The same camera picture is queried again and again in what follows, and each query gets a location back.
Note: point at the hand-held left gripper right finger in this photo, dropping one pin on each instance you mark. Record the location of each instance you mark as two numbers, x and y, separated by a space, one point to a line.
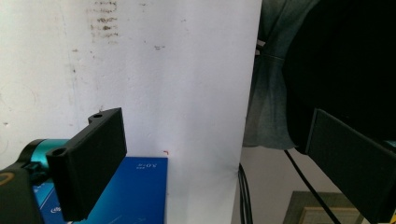
351 168

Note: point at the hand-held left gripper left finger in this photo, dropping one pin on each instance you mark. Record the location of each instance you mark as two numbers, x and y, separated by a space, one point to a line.
88 165

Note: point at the blue box with white print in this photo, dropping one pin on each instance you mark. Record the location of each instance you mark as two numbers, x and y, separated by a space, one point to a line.
137 193

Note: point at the wooden base board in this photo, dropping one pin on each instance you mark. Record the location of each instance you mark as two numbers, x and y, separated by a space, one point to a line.
330 216

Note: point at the grey floor mat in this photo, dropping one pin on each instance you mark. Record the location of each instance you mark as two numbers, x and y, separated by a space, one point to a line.
299 199

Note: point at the black clothing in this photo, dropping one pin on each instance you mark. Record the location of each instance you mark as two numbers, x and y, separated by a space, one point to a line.
345 62

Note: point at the grey blue denim clothing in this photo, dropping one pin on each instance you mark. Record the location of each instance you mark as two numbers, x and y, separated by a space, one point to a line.
267 102

